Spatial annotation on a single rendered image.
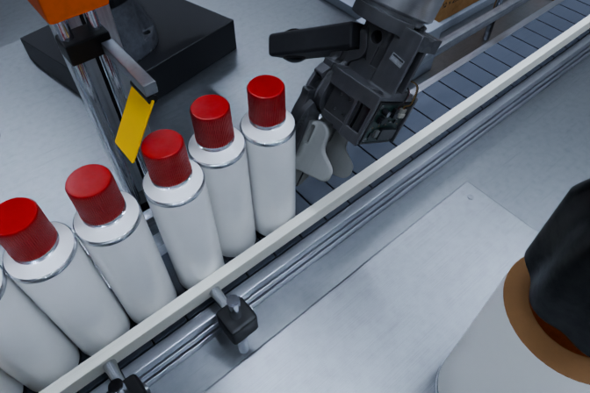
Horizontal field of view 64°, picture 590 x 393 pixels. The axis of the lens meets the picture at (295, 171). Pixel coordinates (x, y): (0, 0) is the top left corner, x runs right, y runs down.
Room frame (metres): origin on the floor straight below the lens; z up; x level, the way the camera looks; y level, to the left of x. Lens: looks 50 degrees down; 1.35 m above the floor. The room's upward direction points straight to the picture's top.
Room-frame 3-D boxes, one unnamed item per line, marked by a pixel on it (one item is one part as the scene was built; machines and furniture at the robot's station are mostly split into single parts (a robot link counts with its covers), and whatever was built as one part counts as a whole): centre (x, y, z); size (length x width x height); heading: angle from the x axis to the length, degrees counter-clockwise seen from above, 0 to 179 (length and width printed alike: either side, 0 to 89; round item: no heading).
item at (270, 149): (0.32, 0.03, 0.98); 0.05 x 0.05 x 0.20
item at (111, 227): (0.21, 0.15, 0.98); 0.05 x 0.05 x 0.20
